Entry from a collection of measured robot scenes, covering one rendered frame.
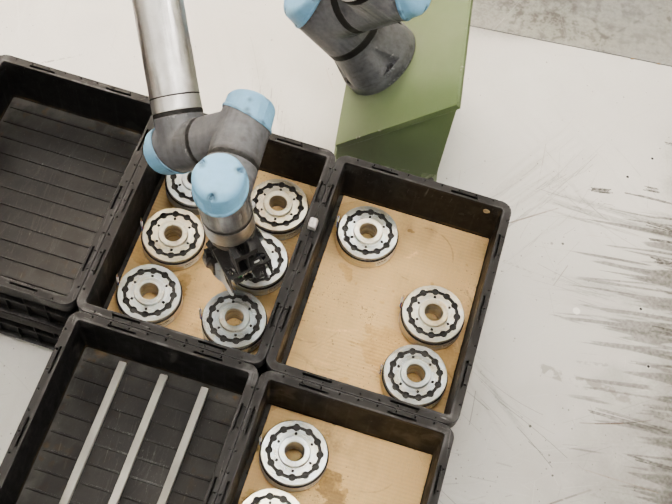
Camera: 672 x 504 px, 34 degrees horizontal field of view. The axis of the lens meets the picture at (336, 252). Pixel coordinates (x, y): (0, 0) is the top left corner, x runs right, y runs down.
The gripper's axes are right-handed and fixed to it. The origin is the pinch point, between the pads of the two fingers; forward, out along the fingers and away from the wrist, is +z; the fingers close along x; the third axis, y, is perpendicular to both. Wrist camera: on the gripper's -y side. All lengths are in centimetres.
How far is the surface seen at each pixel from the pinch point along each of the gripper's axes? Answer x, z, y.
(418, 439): 11.1, -0.8, 38.9
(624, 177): 76, 25, 9
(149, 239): -10.6, -2.0, -10.7
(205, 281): -5.6, 1.6, -1.2
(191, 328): -11.2, 0.9, 5.4
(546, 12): 125, 102, -73
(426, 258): 29.1, 5.9, 11.4
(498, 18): 111, 100, -77
